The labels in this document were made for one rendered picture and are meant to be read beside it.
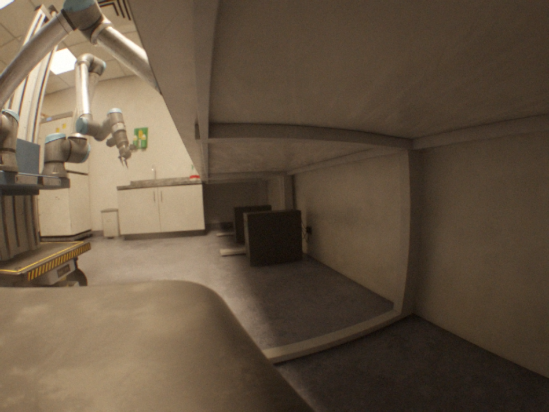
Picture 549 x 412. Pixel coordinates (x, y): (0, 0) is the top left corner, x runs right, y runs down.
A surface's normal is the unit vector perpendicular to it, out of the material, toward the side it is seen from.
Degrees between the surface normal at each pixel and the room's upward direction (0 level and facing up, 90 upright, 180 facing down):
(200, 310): 0
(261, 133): 90
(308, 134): 90
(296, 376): 0
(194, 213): 90
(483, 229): 90
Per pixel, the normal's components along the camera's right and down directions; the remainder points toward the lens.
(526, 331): -0.96, 0.07
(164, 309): -0.04, -1.00
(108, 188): 0.29, 0.05
